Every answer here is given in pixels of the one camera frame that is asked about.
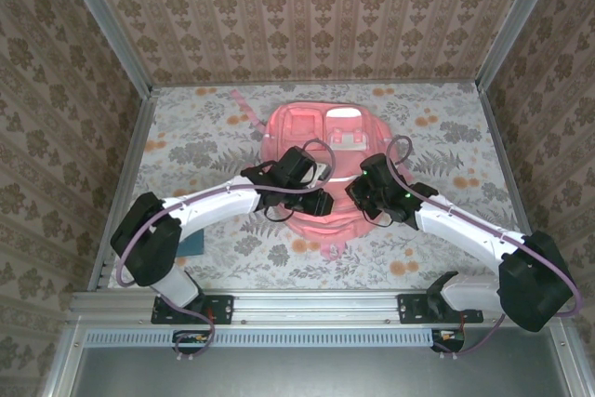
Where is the grey metal panel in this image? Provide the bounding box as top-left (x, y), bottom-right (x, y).
top-left (41, 317), bottom-right (595, 397)

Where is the aluminium frame post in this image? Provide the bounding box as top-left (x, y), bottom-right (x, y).
top-left (474, 0), bottom-right (569, 91)
top-left (54, 0), bottom-right (155, 97)

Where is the aluminium frame bar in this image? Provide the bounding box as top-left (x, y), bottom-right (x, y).
top-left (474, 83), bottom-right (550, 289)
top-left (86, 87), bottom-right (160, 291)
top-left (151, 78), bottom-right (480, 89)

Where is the floral table cover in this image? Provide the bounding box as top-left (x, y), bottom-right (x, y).
top-left (99, 83), bottom-right (543, 290)

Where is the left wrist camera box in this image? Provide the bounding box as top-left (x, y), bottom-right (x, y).
top-left (301, 160), bottom-right (337, 185)

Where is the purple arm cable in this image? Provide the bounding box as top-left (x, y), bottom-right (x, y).
top-left (385, 135), bottom-right (585, 361)
top-left (115, 139), bottom-right (337, 362)

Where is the teal notebook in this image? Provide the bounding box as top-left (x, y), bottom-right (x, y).
top-left (175, 228), bottom-right (206, 258)

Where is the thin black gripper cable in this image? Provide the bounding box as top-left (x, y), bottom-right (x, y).
top-left (362, 208), bottom-right (397, 228)
top-left (262, 205), bottom-right (298, 223)

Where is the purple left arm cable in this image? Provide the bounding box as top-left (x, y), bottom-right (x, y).
top-left (115, 139), bottom-right (337, 362)

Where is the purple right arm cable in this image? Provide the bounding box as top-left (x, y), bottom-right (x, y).
top-left (385, 135), bottom-right (585, 361)

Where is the slotted grey cable duct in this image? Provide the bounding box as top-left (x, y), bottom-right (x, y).
top-left (86, 327), bottom-right (467, 349)

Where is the pink school backpack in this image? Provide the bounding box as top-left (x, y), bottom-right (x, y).
top-left (231, 88), bottom-right (422, 262)

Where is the wide aluminium mounting rail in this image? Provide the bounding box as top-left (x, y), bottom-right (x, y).
top-left (69, 288), bottom-right (569, 324)

